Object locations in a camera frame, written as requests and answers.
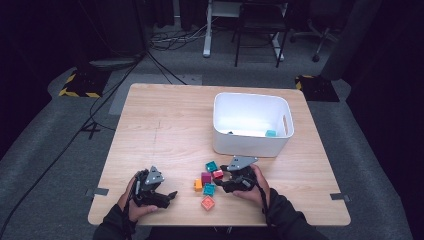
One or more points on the white plastic bin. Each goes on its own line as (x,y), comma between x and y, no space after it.
(246,146)

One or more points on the black chair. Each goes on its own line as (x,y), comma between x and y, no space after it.
(263,25)

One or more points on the person's left hand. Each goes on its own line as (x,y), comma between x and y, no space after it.
(136,211)

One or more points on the grey tape strip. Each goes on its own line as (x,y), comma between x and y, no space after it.
(97,192)
(340,197)

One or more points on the person's right hand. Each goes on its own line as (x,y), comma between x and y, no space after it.
(260,195)

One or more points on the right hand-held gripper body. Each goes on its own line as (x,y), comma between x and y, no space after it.
(241,162)

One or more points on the white desk frame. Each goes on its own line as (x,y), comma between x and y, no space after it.
(207,33)

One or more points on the black yellow striped floor plate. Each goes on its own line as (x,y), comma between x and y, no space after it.
(83,85)
(318,88)

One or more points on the grey stand base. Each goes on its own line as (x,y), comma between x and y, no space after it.
(113,63)

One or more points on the magenta toy building block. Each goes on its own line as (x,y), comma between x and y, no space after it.
(206,178)

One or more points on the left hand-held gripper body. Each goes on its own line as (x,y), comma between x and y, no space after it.
(154,175)

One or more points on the yellow toy building block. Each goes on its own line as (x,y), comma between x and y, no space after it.
(198,185)

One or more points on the red toy building block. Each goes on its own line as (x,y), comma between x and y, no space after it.
(218,174)

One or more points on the teal toy building block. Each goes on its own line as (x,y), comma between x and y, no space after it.
(211,166)
(209,189)
(270,133)

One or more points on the salmon pink toy building block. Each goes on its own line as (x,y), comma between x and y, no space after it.
(207,203)

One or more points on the office swivel chair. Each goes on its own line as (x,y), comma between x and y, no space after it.
(321,36)

